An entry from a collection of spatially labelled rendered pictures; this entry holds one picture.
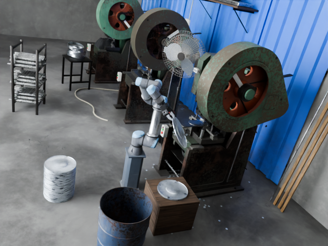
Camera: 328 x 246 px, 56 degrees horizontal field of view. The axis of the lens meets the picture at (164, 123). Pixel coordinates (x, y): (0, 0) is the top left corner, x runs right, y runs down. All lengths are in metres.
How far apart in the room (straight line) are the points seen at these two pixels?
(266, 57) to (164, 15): 1.79
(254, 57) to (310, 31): 1.24
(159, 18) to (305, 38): 1.78
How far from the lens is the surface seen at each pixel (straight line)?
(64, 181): 3.04
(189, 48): 3.81
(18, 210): 3.16
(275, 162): 4.17
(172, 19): 4.25
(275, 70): 2.97
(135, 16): 5.95
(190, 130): 3.27
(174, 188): 2.94
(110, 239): 2.51
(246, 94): 2.77
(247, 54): 2.69
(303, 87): 3.83
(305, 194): 4.01
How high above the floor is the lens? 2.12
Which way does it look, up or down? 25 degrees down
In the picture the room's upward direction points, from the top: 12 degrees clockwise
